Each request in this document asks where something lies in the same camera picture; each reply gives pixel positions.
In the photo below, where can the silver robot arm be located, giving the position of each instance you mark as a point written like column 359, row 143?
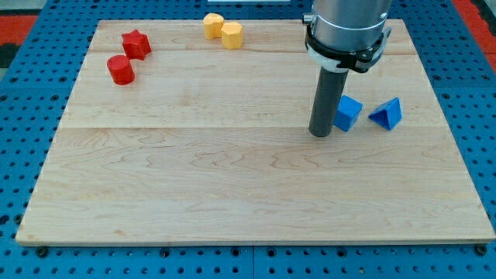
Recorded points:
column 347, row 25

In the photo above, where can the red star block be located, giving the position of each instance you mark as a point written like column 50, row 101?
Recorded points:
column 136, row 45

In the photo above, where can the light wooden board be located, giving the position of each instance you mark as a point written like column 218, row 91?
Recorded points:
column 210, row 147

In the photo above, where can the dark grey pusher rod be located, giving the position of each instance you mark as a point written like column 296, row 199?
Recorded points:
column 327, row 97

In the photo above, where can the blue cube block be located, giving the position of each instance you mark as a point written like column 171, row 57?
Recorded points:
column 347, row 113

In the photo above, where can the yellow hexagon block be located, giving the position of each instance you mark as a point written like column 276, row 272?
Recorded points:
column 232, row 35

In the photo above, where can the yellow heart block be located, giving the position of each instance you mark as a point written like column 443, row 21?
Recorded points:
column 213, row 24

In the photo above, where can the blue triangular prism block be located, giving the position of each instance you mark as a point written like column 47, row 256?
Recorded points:
column 388, row 114

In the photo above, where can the red cylinder block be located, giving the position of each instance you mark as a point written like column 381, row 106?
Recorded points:
column 120, row 69

